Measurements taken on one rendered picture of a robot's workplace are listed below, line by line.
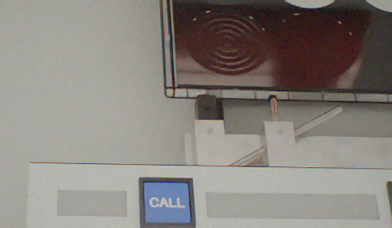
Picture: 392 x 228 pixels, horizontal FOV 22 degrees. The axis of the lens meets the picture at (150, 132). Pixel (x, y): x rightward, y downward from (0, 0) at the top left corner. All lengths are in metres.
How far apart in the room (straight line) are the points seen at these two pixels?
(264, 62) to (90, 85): 0.22
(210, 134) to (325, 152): 0.14
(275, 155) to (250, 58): 0.14
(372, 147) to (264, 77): 0.15
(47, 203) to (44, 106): 0.25
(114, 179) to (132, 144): 0.19
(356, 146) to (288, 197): 0.17
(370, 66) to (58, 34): 0.39
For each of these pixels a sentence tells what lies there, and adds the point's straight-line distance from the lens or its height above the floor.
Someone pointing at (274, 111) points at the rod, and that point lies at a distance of 1.19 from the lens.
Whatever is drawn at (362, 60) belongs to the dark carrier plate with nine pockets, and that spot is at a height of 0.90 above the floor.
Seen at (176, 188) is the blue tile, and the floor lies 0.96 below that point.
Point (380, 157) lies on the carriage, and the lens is 1.21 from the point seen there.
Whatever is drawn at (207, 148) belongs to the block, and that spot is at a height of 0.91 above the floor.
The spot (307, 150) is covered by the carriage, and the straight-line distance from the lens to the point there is 1.19.
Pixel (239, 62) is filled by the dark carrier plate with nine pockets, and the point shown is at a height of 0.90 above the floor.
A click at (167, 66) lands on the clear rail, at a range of 1.20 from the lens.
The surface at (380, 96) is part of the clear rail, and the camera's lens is 1.23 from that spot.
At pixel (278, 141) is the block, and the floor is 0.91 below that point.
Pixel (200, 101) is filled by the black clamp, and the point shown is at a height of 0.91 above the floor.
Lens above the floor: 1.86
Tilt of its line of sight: 57 degrees down
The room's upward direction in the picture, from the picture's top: 10 degrees clockwise
